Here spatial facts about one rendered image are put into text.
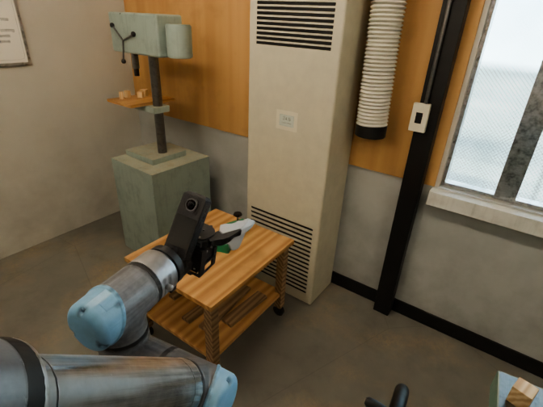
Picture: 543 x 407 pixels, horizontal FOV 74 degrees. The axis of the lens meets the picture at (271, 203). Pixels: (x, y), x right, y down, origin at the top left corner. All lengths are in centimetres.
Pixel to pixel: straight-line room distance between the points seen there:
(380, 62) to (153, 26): 122
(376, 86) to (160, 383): 160
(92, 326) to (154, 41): 191
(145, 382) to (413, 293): 206
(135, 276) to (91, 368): 23
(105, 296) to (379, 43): 155
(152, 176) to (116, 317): 184
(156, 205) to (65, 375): 212
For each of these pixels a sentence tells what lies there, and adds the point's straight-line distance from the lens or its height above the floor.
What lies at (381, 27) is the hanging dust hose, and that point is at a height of 157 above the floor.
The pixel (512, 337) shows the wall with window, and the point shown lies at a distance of 238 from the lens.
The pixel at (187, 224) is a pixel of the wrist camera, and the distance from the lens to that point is 63.
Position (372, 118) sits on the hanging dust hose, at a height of 118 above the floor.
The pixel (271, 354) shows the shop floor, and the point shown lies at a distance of 208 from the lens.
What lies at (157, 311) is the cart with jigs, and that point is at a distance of 209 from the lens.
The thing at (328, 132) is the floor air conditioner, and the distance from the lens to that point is 182.
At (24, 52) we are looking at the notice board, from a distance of 292.
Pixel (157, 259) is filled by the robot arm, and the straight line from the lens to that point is 59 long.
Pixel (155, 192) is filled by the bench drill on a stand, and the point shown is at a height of 58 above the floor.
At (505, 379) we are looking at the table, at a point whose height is 90.
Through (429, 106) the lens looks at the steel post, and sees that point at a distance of 184.
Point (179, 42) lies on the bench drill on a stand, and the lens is 219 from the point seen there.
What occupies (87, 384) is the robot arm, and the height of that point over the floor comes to 133.
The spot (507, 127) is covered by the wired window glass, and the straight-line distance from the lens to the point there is 199.
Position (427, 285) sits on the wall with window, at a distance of 230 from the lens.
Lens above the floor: 159
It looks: 27 degrees down
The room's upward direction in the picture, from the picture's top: 3 degrees clockwise
